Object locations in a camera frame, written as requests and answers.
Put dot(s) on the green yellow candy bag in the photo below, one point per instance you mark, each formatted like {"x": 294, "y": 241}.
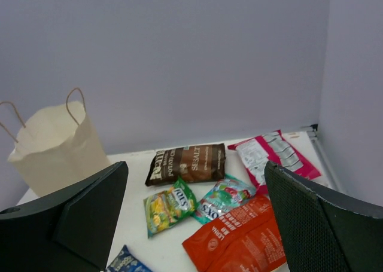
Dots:
{"x": 167, "y": 208}

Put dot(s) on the teal snack bag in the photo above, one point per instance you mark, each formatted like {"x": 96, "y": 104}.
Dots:
{"x": 228, "y": 193}

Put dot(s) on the pink snack bag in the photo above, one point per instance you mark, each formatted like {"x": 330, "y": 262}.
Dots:
{"x": 257, "y": 151}

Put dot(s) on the red snack bag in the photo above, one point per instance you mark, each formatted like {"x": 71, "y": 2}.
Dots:
{"x": 245, "y": 239}

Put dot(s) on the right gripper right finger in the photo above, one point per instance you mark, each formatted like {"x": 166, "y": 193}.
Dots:
{"x": 323, "y": 229}

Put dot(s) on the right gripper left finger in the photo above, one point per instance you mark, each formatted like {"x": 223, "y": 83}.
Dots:
{"x": 71, "y": 229}

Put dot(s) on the beige paper bag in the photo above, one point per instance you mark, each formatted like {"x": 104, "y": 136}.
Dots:
{"x": 56, "y": 147}

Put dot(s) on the brown chips bag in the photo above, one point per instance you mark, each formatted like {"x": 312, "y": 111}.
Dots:
{"x": 193, "y": 164}

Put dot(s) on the blue snack bag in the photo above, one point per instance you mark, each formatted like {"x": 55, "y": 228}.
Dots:
{"x": 127, "y": 262}

